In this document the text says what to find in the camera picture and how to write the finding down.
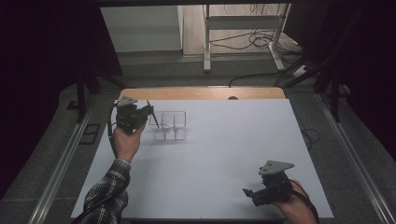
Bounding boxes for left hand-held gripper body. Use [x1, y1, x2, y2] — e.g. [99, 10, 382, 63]
[115, 95, 148, 133]

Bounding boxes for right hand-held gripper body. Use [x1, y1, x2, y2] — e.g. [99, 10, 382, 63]
[251, 160, 295, 207]

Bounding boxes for clear plastic divided organizer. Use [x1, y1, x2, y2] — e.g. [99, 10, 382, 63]
[148, 110, 188, 142]

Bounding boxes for person's left hand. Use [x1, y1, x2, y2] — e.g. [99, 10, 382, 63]
[111, 122, 148, 164]

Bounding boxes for person's right hand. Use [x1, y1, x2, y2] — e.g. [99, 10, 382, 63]
[273, 179, 313, 217]

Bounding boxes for white table mat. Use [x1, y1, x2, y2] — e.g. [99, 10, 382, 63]
[70, 99, 335, 220]

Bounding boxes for black metal stand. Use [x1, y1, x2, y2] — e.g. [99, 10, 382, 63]
[65, 69, 127, 124]
[281, 52, 351, 123]

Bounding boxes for wooden table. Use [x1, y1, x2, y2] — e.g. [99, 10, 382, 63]
[119, 87, 287, 101]

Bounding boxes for white board panel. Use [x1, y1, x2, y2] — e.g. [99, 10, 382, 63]
[100, 5, 184, 54]

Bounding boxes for white power strip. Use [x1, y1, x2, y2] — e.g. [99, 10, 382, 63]
[291, 64, 308, 78]

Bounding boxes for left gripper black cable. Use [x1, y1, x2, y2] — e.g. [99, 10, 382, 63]
[106, 103, 120, 158]

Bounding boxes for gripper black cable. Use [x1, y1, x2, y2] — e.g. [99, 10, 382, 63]
[290, 179, 320, 224]
[106, 103, 120, 158]

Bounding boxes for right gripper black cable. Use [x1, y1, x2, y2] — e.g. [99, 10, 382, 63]
[290, 179, 320, 224]

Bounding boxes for thin black looped cable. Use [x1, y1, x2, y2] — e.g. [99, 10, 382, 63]
[299, 128, 322, 151]

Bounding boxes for aluminium rail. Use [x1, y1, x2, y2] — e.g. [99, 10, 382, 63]
[28, 94, 98, 224]
[315, 92, 396, 224]

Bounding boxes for white metal desk frame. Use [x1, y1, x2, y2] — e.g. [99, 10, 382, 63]
[203, 3, 292, 74]

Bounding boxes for long black floor cable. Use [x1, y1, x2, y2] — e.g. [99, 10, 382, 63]
[228, 72, 280, 89]

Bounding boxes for tangled black floor cables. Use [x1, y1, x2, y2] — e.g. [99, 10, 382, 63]
[208, 3, 302, 51]

